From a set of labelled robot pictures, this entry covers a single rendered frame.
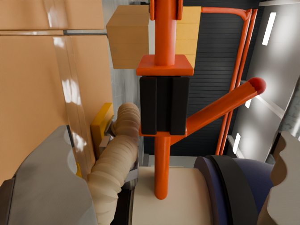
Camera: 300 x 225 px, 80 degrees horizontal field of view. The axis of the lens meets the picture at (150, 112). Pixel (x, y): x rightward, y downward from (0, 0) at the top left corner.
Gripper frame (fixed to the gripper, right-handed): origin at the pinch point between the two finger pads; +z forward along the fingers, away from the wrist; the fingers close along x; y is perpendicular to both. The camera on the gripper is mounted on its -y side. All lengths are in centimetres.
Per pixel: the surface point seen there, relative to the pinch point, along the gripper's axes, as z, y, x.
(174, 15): 8.6, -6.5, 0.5
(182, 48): 735, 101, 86
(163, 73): 7.2, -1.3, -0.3
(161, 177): 8.2, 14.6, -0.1
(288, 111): 469, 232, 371
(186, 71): 7.2, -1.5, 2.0
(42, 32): 74, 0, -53
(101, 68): 26.3, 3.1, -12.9
